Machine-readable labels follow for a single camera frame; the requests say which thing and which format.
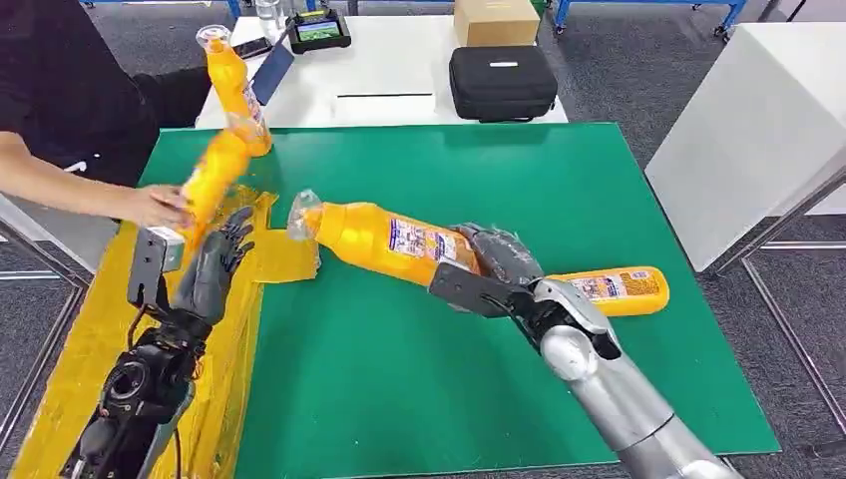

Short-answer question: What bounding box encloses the person's hand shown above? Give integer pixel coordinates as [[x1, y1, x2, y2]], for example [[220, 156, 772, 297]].
[[122, 184, 195, 232]]

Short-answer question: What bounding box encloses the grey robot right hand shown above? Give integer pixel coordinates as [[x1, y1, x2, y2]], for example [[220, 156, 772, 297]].
[[449, 223, 548, 292]]

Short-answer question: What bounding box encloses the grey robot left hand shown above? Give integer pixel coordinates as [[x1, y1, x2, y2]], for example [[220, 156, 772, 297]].
[[173, 207, 256, 328]]

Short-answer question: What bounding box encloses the orange drink bottle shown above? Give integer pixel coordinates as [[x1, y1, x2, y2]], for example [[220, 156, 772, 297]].
[[196, 25, 273, 158], [545, 265, 670, 318], [180, 129, 252, 253], [287, 190, 484, 289]]

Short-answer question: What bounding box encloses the green table mat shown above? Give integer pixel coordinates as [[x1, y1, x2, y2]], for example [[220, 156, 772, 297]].
[[139, 122, 782, 479]]

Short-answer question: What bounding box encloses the person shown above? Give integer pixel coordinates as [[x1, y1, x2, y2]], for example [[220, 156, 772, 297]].
[[0, 0, 212, 190]]

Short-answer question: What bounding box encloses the black zipped carry case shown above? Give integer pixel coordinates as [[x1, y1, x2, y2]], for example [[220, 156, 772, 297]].
[[448, 44, 560, 125]]

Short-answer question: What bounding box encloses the dark blue notebook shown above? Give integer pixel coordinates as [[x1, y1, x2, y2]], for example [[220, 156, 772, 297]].
[[249, 29, 296, 107]]

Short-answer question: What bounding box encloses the yellow plastic sheet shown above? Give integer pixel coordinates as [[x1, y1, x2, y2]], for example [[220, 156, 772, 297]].
[[9, 187, 323, 479]]

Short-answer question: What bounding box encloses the black smartphone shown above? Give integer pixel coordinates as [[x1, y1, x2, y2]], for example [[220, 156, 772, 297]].
[[230, 36, 273, 61]]

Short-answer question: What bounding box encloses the clear drinking glass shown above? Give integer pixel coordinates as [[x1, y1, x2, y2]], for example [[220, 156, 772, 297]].
[[253, 0, 285, 41]]

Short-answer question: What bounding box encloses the brown cardboard box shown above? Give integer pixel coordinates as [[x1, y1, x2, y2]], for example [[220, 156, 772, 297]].
[[453, 0, 542, 48]]

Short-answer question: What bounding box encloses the black handheld controller with screen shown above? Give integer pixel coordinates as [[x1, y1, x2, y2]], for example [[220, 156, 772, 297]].
[[287, 7, 353, 56]]

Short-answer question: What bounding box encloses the white side table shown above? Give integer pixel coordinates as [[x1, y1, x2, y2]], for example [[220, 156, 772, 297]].
[[643, 21, 846, 438]]

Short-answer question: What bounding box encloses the dark right wrist camera box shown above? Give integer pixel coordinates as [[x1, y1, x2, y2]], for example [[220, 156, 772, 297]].
[[428, 259, 530, 320]]

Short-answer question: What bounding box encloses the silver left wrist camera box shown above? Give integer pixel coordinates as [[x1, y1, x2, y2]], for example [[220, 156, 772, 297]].
[[127, 227, 187, 312]]

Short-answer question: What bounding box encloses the grey table with metal frame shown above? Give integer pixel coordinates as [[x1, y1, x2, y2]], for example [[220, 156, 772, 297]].
[[0, 192, 121, 457]]

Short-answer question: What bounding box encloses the blue metal rack frame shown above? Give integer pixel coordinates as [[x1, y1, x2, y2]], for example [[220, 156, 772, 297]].
[[79, 0, 242, 20], [554, 0, 748, 38]]

